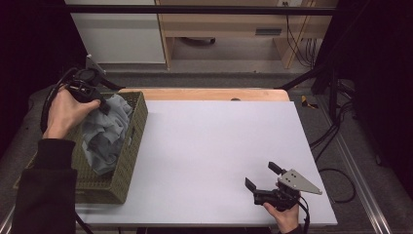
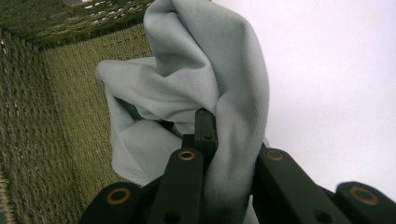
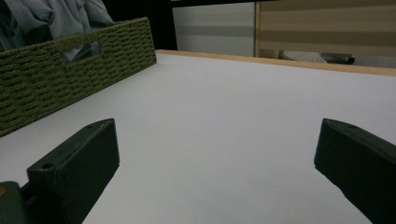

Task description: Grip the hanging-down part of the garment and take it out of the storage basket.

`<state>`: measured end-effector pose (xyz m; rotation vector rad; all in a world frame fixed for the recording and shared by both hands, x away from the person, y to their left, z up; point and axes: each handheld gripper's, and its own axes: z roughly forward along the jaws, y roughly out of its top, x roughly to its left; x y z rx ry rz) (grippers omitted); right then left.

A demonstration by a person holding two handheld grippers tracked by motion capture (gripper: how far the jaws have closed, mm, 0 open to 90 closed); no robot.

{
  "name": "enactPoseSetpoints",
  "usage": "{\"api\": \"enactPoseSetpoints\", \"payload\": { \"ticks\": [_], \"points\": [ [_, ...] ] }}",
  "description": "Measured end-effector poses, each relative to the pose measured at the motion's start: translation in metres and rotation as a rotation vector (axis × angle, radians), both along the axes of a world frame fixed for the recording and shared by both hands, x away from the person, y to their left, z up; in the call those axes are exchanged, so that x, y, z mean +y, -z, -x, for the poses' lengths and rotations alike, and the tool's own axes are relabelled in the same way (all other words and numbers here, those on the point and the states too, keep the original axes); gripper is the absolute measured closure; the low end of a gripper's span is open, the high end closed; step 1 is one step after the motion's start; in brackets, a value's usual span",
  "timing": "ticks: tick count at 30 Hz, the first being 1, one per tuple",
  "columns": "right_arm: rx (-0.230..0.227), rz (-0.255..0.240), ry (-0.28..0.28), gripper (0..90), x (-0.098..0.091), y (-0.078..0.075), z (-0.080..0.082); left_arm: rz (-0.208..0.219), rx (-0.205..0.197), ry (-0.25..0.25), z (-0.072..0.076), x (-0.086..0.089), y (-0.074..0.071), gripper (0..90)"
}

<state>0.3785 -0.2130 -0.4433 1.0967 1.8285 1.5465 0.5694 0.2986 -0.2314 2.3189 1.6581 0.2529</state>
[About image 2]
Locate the light grey cloth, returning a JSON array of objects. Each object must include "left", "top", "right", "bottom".
[{"left": 94, "top": 0, "right": 271, "bottom": 224}]

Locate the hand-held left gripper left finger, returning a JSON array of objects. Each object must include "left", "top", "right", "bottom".
[{"left": 180, "top": 107, "right": 219, "bottom": 171}]

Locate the olive green woven basket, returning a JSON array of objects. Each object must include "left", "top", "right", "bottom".
[{"left": 0, "top": 0, "right": 157, "bottom": 224}]

